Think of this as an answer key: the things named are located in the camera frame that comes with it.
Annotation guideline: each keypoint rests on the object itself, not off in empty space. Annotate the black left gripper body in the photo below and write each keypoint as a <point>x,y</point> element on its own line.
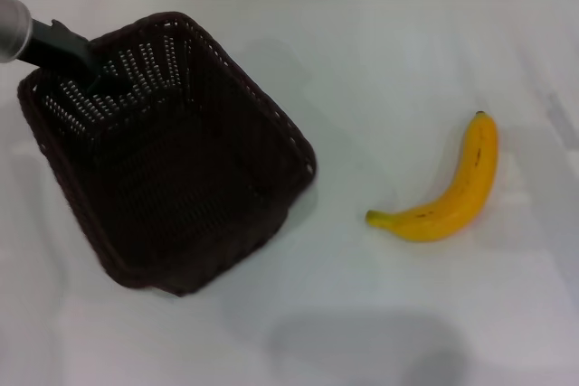
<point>56,49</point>

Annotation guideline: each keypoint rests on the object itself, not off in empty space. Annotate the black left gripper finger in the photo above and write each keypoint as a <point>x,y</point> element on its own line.
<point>106,81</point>

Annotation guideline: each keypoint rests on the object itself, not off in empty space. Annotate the dark brown woven basket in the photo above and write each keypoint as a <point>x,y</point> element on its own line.
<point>181,196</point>

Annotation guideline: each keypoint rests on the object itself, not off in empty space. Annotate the yellow banana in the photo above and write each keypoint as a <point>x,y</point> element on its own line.
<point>466,205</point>

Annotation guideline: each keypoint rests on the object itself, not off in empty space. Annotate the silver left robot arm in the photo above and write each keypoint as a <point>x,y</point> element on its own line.
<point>11,31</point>

